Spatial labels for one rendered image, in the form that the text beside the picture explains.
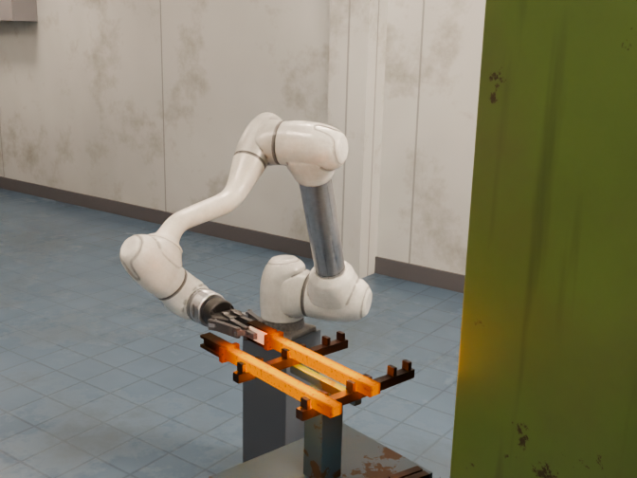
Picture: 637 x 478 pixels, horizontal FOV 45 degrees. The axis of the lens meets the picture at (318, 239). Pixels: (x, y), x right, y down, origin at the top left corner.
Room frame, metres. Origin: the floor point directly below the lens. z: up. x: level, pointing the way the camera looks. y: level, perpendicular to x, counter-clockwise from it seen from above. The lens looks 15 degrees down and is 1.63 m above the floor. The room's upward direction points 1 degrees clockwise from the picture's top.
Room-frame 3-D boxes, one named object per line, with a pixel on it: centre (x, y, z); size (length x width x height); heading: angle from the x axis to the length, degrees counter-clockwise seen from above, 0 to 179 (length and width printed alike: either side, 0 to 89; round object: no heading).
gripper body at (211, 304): (1.82, 0.23, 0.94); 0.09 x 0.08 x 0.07; 41
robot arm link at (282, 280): (2.60, 0.11, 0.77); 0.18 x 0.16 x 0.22; 69
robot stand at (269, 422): (2.60, 0.12, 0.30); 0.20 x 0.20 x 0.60; 54
